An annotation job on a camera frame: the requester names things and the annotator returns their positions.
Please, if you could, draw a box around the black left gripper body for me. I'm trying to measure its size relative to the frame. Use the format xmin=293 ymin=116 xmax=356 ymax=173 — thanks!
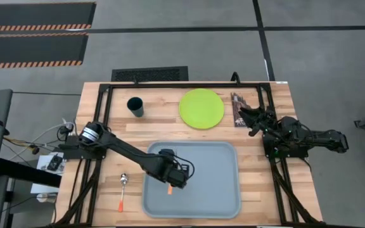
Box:
xmin=162 ymin=157 xmax=191 ymax=190

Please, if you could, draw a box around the white cable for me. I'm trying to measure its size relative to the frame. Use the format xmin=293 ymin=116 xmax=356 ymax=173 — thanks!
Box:
xmin=10 ymin=118 xmax=77 ymax=159

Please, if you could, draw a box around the black aluminium table frame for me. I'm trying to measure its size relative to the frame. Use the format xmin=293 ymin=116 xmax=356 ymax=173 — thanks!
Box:
xmin=52 ymin=82 xmax=324 ymax=228

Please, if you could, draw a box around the grey plastic tray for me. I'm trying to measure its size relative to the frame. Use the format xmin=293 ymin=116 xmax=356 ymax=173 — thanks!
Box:
xmin=141 ymin=141 xmax=243 ymax=220

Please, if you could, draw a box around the illustrated dark booklet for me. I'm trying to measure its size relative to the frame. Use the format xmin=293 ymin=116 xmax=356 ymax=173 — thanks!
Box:
xmin=231 ymin=92 xmax=253 ymax=128

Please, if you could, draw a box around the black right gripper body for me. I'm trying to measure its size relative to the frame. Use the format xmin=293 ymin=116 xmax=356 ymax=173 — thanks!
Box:
xmin=255 ymin=107 xmax=280 ymax=134

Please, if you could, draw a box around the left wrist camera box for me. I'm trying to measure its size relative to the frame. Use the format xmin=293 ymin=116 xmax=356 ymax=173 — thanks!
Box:
xmin=158 ymin=148 xmax=176 ymax=159

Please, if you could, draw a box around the dark teal plastic cup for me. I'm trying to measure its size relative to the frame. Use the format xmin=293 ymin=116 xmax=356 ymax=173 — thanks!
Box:
xmin=126 ymin=96 xmax=144 ymax=118

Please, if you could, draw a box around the black floor vent grille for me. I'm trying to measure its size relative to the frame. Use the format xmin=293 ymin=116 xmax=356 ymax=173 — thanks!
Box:
xmin=111 ymin=66 xmax=189 ymax=82

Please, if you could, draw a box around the black desk bar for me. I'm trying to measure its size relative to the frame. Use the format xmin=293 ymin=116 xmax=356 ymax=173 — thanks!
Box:
xmin=0 ymin=158 xmax=62 ymax=187

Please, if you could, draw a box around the black handheld device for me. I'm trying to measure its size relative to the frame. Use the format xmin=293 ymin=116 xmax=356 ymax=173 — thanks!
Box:
xmin=46 ymin=154 xmax=63 ymax=172

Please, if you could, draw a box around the black hazard-striped floor mat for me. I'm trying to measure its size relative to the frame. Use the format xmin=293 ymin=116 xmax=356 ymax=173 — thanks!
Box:
xmin=0 ymin=2 xmax=97 ymax=33
xmin=0 ymin=34 xmax=89 ymax=70

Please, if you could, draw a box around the orange-handled metal spoon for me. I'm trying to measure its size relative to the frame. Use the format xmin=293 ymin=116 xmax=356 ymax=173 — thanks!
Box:
xmin=118 ymin=173 xmax=129 ymax=213

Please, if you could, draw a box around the lime green plate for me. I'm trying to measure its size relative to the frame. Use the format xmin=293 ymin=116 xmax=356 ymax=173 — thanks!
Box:
xmin=178 ymin=88 xmax=225 ymax=130

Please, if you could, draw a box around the white paper sheet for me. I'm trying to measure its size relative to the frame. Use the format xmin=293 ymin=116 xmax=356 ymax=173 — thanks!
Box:
xmin=30 ymin=182 xmax=60 ymax=194

